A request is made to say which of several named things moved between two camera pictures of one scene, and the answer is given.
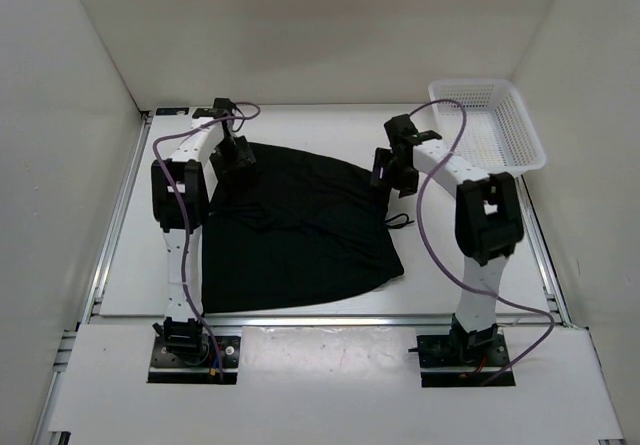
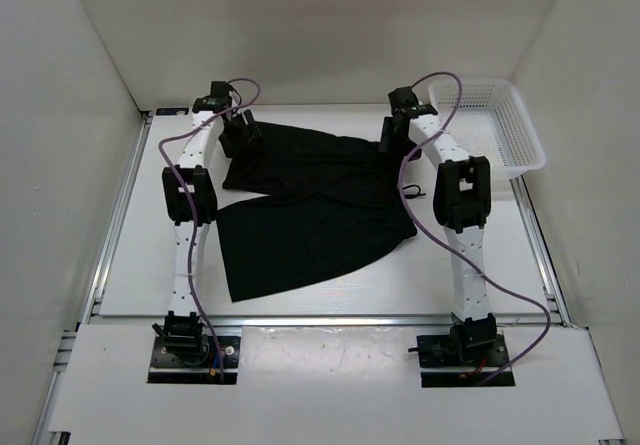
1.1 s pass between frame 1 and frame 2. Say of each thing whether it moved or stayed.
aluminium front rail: stayed
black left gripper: moved
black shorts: moved
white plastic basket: stayed
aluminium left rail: stayed
